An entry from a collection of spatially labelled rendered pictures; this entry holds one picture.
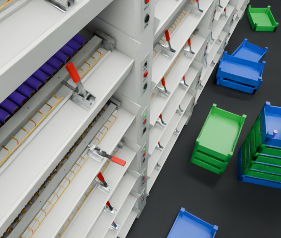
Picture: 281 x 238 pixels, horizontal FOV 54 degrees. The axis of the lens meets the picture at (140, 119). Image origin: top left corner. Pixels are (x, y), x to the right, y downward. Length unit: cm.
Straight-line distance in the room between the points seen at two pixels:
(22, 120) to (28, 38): 17
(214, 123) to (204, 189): 39
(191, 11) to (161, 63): 31
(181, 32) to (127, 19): 49
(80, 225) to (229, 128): 113
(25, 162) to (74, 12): 24
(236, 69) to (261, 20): 88
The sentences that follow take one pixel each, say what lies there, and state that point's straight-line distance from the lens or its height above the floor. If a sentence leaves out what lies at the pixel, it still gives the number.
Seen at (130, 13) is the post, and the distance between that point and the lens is 56.
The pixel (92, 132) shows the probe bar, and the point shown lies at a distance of 69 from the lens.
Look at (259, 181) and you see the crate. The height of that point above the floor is 4.
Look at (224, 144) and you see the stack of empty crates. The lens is 164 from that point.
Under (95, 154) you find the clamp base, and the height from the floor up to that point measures 92.
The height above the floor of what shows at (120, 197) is 50.
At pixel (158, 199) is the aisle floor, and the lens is 161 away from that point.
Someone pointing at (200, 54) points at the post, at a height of 60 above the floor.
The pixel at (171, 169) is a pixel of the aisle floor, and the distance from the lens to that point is 169.
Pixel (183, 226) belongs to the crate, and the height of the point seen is 0.
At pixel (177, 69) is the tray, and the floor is 70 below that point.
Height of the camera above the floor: 149
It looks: 52 degrees down
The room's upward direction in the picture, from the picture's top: straight up
